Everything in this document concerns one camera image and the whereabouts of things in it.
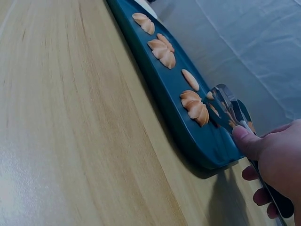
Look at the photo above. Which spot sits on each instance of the person's right hand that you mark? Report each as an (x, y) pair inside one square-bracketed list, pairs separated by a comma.
[(279, 150)]

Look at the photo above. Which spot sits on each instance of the shiny metal tongs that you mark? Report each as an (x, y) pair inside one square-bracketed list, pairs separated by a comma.
[(221, 110)]

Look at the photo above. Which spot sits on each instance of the orange flower-shaped dough piece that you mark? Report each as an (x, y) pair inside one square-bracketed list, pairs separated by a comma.
[(162, 52), (144, 23), (195, 108)]

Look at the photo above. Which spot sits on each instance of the orange oval dough petal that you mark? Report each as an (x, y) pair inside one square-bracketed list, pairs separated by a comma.
[(190, 80)]

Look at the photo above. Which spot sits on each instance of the teal rounded tray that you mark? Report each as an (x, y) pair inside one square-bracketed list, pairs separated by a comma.
[(164, 94)]

